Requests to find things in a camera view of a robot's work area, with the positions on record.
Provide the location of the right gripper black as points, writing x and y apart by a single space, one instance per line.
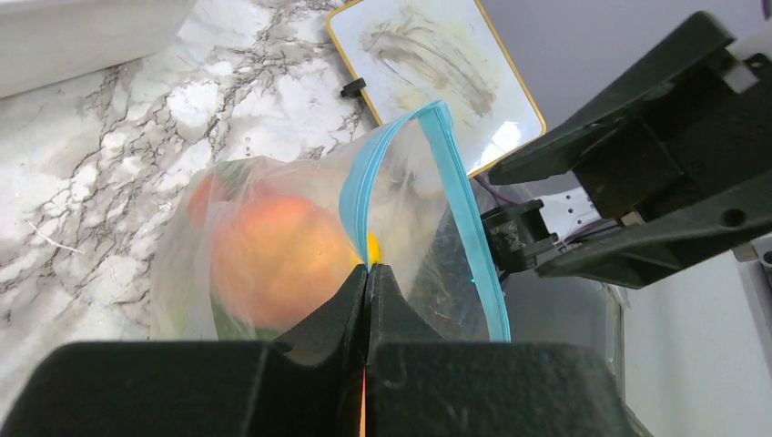
683 136

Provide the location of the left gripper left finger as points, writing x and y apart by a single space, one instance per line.
307 382

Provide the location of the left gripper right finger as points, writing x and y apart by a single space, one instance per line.
417 383

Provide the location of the peach orange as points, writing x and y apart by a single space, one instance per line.
276 261

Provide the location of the yellow squash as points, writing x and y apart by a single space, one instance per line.
373 253

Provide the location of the clear zip top bag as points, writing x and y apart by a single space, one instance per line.
405 183

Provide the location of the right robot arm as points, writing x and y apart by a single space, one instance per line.
525 235

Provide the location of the white plastic bin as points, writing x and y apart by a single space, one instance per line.
44 42

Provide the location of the white board wooden frame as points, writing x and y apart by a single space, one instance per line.
410 53

